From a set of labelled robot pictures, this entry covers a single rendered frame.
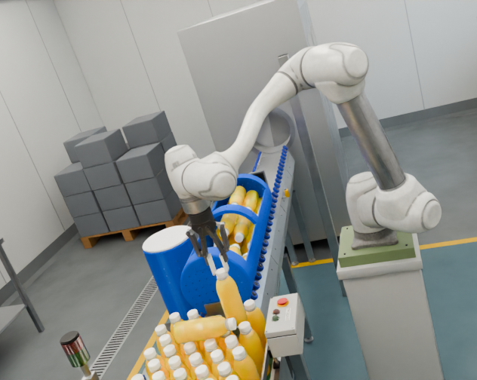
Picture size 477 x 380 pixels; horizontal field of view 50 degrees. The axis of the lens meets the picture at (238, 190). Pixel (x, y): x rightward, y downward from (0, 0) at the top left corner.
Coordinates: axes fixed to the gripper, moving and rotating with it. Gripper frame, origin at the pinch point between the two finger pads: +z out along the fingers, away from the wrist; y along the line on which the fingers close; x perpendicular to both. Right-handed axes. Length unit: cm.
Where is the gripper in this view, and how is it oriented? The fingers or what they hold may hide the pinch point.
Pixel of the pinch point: (218, 263)
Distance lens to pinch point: 170.7
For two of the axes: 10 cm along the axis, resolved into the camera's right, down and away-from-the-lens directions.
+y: -9.4, 2.2, 2.5
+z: 2.9, 9.0, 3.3
